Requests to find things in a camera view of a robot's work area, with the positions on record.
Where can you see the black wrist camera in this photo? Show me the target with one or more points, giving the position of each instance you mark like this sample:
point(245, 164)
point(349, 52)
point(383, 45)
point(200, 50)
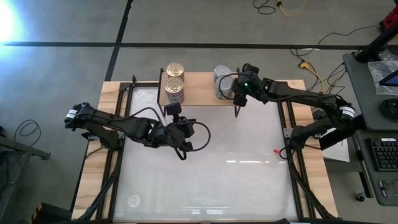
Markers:
point(173, 109)
point(251, 68)

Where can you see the grey metal mounting plate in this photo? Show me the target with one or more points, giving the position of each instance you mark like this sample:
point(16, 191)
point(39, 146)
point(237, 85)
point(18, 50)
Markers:
point(287, 132)

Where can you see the grey metal stand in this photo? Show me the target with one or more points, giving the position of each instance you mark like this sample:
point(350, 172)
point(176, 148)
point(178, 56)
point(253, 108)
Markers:
point(18, 151)

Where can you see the yellow power plug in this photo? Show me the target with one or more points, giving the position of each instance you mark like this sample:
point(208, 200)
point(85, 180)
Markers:
point(304, 64)

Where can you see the white paper sheet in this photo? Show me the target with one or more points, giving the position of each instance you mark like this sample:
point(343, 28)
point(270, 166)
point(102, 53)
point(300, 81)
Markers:
point(337, 152)

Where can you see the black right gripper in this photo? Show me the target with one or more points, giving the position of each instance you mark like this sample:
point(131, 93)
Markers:
point(247, 87)

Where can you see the black keyboard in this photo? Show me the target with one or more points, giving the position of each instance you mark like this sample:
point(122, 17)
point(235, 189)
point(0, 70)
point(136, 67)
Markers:
point(384, 154)

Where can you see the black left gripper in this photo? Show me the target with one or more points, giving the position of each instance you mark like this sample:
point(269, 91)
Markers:
point(178, 132)

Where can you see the grey caster wheel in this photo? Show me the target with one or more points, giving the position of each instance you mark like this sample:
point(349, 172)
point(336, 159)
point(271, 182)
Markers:
point(361, 196)

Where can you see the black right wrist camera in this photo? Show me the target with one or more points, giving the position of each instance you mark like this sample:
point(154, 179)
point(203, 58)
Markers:
point(251, 68)

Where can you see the black stand pole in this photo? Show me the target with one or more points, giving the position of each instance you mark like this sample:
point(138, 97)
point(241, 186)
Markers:
point(377, 43)

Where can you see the black box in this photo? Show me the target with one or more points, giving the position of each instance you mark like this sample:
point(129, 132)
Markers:
point(51, 214)

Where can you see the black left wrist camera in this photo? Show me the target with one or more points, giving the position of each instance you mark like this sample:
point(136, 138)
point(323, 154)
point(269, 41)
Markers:
point(173, 109)

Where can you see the grey keyboard desk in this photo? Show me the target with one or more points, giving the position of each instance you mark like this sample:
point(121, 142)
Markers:
point(373, 186)

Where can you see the red connector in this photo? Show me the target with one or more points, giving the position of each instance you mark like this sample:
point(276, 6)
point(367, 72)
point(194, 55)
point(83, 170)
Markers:
point(276, 152)

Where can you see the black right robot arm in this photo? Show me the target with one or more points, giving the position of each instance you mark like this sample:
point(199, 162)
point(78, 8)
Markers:
point(311, 99)

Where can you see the blue tablet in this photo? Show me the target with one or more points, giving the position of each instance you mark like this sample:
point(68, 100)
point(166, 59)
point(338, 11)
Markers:
point(391, 79)

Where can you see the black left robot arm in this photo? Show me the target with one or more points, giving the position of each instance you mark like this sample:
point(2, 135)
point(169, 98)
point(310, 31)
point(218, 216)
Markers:
point(124, 126)

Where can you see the clear plastic bag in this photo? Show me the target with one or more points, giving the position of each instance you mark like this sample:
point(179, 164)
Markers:
point(377, 70)

